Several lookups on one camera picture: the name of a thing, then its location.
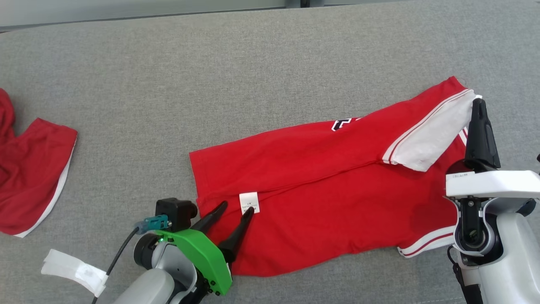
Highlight red Bulls jersey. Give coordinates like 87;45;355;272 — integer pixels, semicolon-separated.
189;76;483;277

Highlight left camera cable, teal plug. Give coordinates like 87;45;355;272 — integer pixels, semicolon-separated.
92;214;169;304

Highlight white tape cable label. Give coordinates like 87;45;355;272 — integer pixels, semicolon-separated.
41;249;108;297

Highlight red shorts with white trim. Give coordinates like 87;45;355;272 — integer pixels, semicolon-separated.
0;88;78;238

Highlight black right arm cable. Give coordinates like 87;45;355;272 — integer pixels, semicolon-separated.
447;246;483;304

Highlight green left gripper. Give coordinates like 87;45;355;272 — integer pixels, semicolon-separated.
158;201;255;296

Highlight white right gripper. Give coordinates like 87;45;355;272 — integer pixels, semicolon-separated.
445;98;540;199

